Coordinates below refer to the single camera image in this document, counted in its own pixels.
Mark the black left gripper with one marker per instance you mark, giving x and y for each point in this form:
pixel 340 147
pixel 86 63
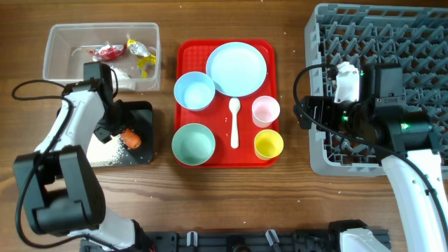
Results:
pixel 101 135

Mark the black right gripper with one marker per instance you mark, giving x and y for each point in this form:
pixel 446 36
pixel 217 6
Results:
pixel 324 103

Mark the orange carrot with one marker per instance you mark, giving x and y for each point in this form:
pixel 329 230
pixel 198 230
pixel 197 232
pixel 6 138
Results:
pixel 130 138

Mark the white rice pile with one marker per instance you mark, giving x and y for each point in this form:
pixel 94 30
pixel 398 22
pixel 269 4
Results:
pixel 105 154

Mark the white tissue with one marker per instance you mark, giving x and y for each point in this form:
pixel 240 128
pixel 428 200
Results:
pixel 122 80

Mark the pink plastic cup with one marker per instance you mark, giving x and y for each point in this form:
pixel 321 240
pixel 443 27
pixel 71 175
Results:
pixel 265 110

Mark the yellow plastic cup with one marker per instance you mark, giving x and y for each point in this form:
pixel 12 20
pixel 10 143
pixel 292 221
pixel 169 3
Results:
pixel 268 144

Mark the red snack wrapper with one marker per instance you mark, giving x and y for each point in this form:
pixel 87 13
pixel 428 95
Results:
pixel 108 53

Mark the yellow snack wrapper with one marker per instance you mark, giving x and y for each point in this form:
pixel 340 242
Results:
pixel 140 50

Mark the green bowl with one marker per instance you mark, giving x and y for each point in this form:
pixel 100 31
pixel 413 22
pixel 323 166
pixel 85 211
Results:
pixel 193 144

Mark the light blue bowl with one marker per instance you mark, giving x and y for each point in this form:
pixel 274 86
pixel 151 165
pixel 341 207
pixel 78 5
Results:
pixel 194 91

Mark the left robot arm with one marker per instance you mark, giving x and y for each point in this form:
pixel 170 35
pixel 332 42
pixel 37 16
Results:
pixel 59 192

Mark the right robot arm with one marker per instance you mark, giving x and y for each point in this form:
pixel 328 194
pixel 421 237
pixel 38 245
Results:
pixel 368 107

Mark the black food waste tray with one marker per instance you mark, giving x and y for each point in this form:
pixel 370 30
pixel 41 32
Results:
pixel 139 118

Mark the clear plastic waste bin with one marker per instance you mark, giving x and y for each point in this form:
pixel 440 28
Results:
pixel 68 44

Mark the grey dishwasher rack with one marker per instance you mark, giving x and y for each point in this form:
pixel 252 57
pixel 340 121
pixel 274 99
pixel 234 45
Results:
pixel 414 37

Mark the white plastic spoon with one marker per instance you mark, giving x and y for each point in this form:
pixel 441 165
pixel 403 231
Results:
pixel 234 107

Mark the large light blue plate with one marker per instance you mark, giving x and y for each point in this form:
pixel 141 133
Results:
pixel 237 69

